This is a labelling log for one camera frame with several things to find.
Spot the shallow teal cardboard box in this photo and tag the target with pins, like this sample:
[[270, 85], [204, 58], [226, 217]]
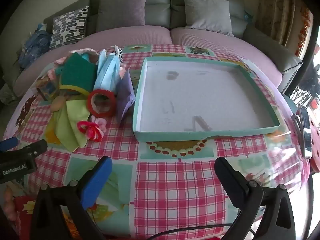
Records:
[[200, 92]]

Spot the pink frilly scrunchie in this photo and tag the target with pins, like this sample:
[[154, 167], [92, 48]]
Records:
[[53, 72]]

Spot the blue patterned cloth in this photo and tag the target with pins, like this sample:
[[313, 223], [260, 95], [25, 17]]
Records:
[[35, 47]]

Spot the white cushion with dark dashes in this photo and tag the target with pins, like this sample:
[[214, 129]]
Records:
[[67, 27]]

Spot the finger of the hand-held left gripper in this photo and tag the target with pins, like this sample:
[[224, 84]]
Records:
[[8, 143], [35, 148]]

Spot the pink fabric flower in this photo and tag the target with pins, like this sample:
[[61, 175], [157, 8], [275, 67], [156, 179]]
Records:
[[101, 123]]

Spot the tan round pad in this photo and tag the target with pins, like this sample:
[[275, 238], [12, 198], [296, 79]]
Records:
[[58, 103]]

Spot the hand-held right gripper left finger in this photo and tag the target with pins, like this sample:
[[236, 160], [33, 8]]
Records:
[[100, 180]]

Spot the green and yellow scouring sponge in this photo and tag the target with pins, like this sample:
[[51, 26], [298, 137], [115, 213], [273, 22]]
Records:
[[77, 72]]

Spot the light blue face mask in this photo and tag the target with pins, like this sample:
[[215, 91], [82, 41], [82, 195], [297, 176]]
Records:
[[105, 72]]

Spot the purple cushion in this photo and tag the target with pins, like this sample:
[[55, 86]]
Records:
[[122, 7]]

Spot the dark teal stool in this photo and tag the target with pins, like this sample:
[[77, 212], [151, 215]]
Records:
[[290, 102]]

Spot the pink checked tablecloth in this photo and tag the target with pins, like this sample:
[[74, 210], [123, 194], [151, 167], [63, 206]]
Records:
[[175, 192]]

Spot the purple cloth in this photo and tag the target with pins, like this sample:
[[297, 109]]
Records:
[[125, 92]]

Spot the beige patterned curtain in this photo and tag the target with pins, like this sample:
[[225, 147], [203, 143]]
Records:
[[277, 10]]

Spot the yellow-green cloth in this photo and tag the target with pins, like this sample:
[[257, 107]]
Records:
[[67, 125]]

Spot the grey sofa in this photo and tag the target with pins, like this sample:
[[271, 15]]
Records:
[[160, 2]]

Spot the pink and white striped cloth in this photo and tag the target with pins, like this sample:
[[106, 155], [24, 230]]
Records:
[[82, 50]]

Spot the small teal cloth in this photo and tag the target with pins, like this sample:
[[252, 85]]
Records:
[[248, 16]]

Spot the silver smartphone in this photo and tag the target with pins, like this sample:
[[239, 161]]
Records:
[[305, 130]]

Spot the silver phone stand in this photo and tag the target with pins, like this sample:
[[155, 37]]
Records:
[[297, 126]]

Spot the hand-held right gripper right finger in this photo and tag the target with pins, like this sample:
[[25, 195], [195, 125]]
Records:
[[228, 180]]

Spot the light grey cushion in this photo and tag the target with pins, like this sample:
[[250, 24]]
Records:
[[207, 12]]

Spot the black balcony railing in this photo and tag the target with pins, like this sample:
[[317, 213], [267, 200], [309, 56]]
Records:
[[306, 87]]

